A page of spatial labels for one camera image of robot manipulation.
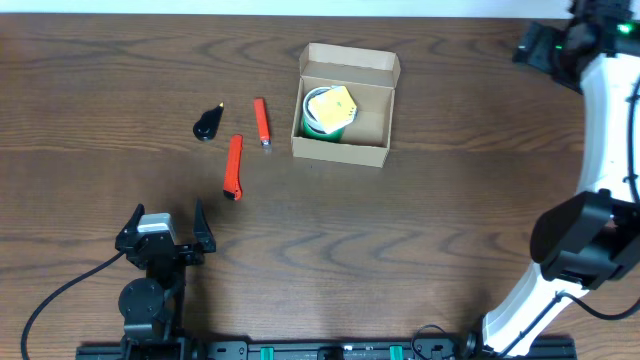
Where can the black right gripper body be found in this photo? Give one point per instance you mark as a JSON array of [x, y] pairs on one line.
[[530, 45]]

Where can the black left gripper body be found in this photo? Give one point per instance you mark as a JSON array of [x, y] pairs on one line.
[[163, 251]]

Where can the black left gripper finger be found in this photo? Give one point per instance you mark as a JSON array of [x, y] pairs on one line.
[[201, 229], [128, 237]]

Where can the white tape roll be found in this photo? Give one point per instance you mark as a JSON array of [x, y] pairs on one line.
[[322, 110]]

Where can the green tape roll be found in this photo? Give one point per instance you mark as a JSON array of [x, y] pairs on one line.
[[312, 133]]

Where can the yellow sticky note pad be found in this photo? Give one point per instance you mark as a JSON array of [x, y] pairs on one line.
[[347, 106]]

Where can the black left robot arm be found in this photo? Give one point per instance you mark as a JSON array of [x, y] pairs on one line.
[[152, 306]]

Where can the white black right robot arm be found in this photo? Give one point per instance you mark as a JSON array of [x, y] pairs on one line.
[[593, 237]]

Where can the red utility knife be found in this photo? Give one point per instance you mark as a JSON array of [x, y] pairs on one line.
[[231, 187]]

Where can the black teardrop tape dispenser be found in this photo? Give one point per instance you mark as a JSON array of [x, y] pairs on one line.
[[206, 128]]

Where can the red stapler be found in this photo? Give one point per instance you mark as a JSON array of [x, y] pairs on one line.
[[262, 122]]

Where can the brown cardboard box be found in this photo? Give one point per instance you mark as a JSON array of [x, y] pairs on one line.
[[371, 77]]

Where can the black mounting rail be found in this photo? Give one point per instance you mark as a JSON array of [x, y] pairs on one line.
[[423, 348]]

